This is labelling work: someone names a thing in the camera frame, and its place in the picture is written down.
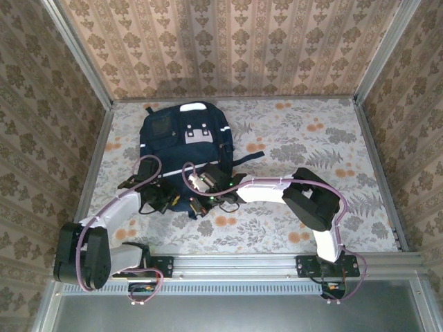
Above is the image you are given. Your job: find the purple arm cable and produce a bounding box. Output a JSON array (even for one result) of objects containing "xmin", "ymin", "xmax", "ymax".
[
  {"xmin": 76, "ymin": 155, "xmax": 164, "ymax": 306},
  {"xmin": 181, "ymin": 161, "xmax": 368, "ymax": 306}
]

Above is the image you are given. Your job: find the grey slotted cable duct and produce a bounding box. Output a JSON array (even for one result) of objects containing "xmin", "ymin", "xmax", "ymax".
[{"xmin": 64, "ymin": 282, "xmax": 325, "ymax": 295}]

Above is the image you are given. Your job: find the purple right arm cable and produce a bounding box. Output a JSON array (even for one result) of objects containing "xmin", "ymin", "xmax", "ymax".
[{"xmin": 181, "ymin": 161, "xmax": 368, "ymax": 306}]

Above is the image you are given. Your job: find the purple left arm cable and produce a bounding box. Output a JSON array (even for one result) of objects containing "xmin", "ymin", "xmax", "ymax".
[{"xmin": 76, "ymin": 155, "xmax": 164, "ymax": 306}]

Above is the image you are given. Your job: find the navy blue student backpack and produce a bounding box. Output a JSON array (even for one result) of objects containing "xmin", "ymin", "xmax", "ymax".
[{"xmin": 139, "ymin": 100, "xmax": 266, "ymax": 219}]

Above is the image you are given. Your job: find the aluminium frame post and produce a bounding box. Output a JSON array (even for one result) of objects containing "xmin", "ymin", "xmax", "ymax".
[
  {"xmin": 353, "ymin": 0, "xmax": 422, "ymax": 104},
  {"xmin": 39, "ymin": 0, "xmax": 114, "ymax": 109}
]

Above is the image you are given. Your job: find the floral table cloth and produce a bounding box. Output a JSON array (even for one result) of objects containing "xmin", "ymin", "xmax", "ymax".
[{"xmin": 78, "ymin": 98, "xmax": 399, "ymax": 255}]

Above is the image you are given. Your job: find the small connector board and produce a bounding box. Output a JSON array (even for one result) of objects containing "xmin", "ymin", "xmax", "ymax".
[
  {"xmin": 127, "ymin": 282, "xmax": 156, "ymax": 301},
  {"xmin": 320, "ymin": 280, "xmax": 347, "ymax": 300}
]

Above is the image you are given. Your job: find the aluminium table end rail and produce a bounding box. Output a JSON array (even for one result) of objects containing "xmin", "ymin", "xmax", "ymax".
[{"xmin": 110, "ymin": 96, "xmax": 359, "ymax": 107}]

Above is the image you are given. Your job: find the long aluminium base rail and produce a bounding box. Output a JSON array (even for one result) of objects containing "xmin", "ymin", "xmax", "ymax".
[{"xmin": 51, "ymin": 254, "xmax": 427, "ymax": 277}]

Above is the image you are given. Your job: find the aluminium table side rail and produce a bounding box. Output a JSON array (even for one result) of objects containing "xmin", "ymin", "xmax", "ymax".
[
  {"xmin": 352, "ymin": 100, "xmax": 410, "ymax": 253},
  {"xmin": 65, "ymin": 103, "xmax": 115, "ymax": 255}
]

